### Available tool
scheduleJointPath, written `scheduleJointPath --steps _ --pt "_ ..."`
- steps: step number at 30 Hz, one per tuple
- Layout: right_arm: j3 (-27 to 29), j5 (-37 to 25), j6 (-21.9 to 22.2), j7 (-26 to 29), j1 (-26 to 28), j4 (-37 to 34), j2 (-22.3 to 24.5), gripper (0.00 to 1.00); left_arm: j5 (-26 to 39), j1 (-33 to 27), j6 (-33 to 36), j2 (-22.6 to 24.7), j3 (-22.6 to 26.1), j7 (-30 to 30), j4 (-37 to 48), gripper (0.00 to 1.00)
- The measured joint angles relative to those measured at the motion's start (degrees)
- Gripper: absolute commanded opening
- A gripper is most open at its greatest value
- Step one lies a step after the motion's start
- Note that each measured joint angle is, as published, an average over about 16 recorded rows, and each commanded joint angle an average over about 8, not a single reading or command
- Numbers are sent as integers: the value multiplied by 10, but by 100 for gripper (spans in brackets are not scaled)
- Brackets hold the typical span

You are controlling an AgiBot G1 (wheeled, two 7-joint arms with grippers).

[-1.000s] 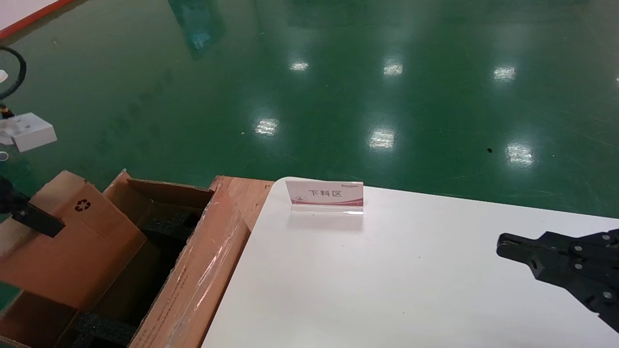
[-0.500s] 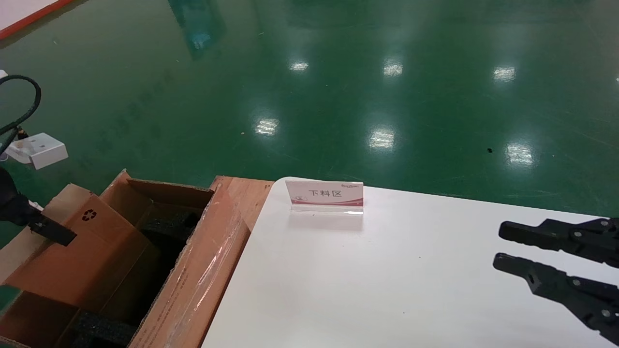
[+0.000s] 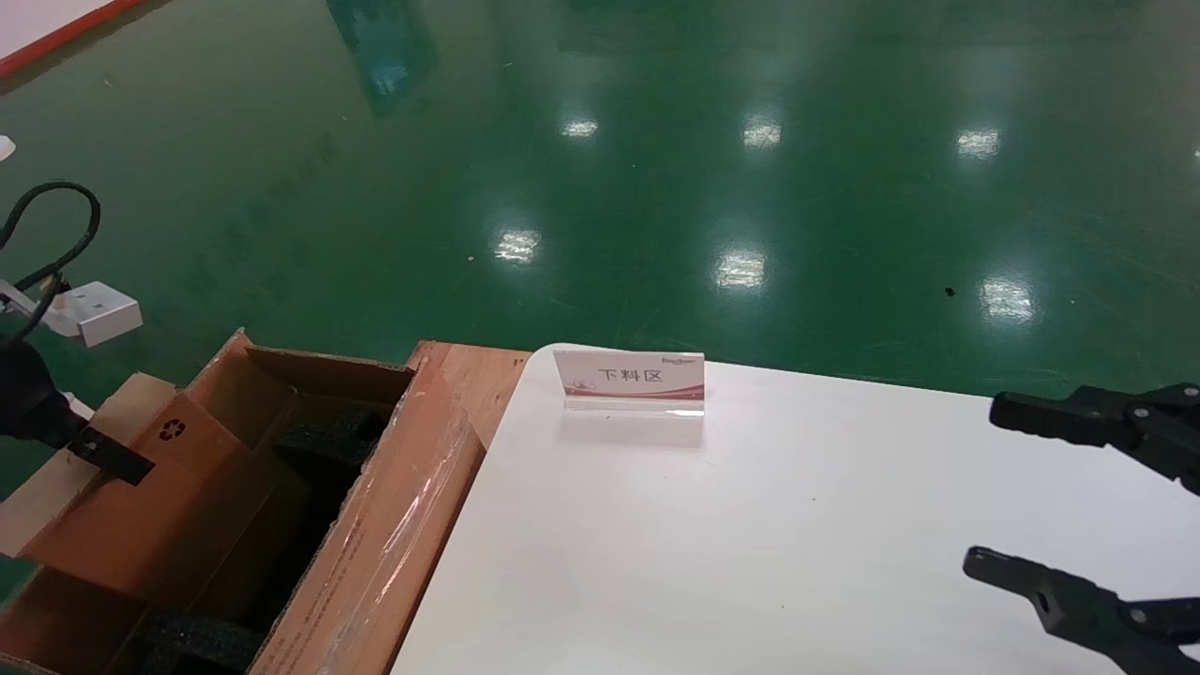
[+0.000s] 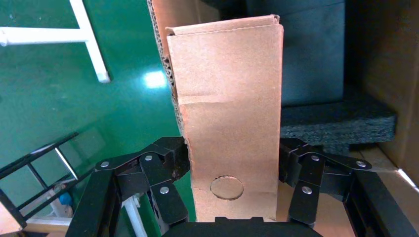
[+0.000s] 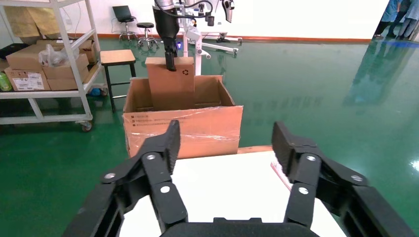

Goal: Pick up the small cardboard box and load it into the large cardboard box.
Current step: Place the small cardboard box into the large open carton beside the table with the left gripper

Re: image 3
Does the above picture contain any acrylic sign with red print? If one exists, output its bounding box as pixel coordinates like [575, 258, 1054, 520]
[553, 349, 706, 418]

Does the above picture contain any small cardboard box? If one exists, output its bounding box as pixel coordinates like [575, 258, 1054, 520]
[0, 372, 310, 601]

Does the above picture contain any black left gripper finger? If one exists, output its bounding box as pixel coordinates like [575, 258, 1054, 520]
[67, 427, 156, 487]

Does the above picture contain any silver camera bracket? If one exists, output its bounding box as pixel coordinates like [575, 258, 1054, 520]
[0, 279, 48, 320]

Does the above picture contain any large cardboard box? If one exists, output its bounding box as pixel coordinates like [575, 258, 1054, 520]
[0, 328, 488, 675]

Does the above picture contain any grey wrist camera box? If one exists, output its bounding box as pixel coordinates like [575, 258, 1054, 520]
[42, 281, 143, 348]

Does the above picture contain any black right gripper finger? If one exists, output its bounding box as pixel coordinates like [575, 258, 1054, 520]
[963, 547, 1200, 675]
[989, 382, 1200, 496]

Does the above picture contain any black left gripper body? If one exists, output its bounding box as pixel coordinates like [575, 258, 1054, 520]
[0, 339, 90, 449]

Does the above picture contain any black looped cable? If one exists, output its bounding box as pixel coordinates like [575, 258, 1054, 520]
[0, 181, 102, 343]

